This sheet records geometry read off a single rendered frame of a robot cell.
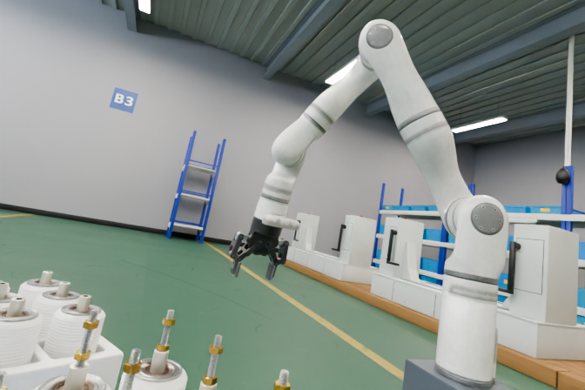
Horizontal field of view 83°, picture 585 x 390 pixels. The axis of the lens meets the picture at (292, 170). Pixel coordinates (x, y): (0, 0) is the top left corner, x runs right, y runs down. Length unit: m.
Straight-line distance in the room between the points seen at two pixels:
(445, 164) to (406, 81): 0.19
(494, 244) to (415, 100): 0.31
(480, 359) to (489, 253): 0.18
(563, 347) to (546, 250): 0.54
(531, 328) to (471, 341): 1.68
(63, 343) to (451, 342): 0.74
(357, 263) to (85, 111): 5.38
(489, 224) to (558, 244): 1.80
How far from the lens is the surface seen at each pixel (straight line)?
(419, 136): 0.71
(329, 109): 0.75
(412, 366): 0.75
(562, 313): 2.55
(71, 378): 0.56
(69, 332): 0.86
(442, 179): 0.75
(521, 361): 2.33
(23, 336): 0.82
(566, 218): 5.29
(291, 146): 0.74
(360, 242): 3.84
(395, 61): 0.75
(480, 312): 0.70
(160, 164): 6.78
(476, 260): 0.70
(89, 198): 6.81
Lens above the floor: 0.50
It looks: 10 degrees up
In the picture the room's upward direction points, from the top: 11 degrees clockwise
